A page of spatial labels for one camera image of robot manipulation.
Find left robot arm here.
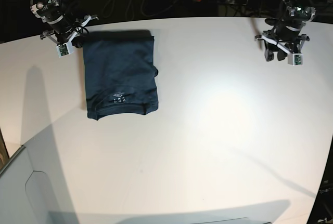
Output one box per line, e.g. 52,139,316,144
255,0,321,66

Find grey table edge panel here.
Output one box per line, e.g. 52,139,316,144
0,144,79,224

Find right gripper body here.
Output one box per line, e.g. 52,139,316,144
40,15,99,45

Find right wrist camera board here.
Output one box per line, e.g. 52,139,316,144
56,42,73,57

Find grey cable on floor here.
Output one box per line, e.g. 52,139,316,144
100,0,180,18

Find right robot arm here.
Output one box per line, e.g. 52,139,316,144
30,0,98,56

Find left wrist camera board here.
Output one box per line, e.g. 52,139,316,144
287,53,303,66

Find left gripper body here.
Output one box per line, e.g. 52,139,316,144
254,26,310,54

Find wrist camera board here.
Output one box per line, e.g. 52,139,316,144
56,42,73,57
287,53,303,66

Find dark blue T-shirt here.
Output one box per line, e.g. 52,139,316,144
82,30,159,121

